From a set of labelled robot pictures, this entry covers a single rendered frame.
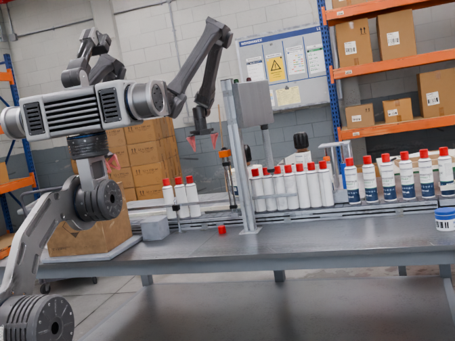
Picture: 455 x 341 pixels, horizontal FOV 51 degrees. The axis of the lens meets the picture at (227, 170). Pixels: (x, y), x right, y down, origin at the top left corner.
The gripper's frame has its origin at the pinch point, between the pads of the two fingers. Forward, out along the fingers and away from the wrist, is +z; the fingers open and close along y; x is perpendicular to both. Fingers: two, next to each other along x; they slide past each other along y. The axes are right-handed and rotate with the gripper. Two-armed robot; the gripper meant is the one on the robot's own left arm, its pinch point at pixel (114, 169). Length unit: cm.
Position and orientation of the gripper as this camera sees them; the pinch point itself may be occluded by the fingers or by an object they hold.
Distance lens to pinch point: 240.2
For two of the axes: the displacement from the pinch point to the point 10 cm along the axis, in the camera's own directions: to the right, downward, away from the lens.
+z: 7.3, 6.8, -0.8
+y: 2.4, -1.5, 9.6
